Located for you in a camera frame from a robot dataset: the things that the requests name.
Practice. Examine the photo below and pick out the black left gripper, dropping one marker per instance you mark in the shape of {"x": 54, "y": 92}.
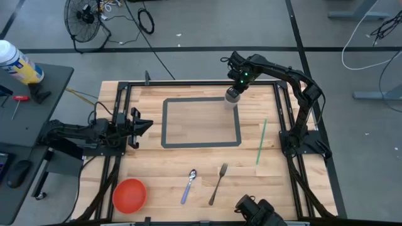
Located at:
{"x": 133, "y": 128}

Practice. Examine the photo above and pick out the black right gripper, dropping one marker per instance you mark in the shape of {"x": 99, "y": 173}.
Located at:
{"x": 242, "y": 77}

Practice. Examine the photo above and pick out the green plastic straw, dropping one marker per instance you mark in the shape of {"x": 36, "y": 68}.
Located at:
{"x": 261, "y": 142}

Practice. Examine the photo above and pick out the red plastic bowl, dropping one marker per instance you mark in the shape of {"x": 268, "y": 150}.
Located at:
{"x": 129, "y": 196}

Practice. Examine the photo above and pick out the silver metal fork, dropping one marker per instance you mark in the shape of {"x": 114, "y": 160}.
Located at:
{"x": 217, "y": 185}

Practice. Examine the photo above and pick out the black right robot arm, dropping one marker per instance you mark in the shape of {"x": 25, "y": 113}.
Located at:
{"x": 282, "y": 73}

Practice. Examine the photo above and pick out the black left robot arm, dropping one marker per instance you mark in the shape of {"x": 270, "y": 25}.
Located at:
{"x": 75, "y": 130}

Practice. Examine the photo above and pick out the black tape rectangle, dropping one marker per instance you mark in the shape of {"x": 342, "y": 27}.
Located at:
{"x": 163, "y": 125}

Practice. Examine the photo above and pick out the small black stand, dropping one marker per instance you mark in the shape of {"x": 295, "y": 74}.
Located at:
{"x": 38, "y": 92}

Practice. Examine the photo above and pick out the dark grey side desk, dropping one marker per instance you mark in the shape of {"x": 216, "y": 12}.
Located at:
{"x": 28, "y": 125}

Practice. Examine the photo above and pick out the black bulky device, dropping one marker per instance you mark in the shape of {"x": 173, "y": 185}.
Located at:
{"x": 259, "y": 212}

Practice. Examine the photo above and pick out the black floor fan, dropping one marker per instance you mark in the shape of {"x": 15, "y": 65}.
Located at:
{"x": 82, "y": 20}

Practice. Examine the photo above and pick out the black computer mouse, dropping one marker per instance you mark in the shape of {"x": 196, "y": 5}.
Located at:
{"x": 18, "y": 173}

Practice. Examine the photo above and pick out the yellow wipes canister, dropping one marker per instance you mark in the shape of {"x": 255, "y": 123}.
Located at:
{"x": 19, "y": 64}

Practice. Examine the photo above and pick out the grey desk foot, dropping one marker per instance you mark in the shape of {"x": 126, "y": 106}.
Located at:
{"x": 358, "y": 14}
{"x": 377, "y": 94}

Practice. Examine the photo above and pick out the black metal table frame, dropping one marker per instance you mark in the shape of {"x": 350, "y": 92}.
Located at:
{"x": 201, "y": 83}

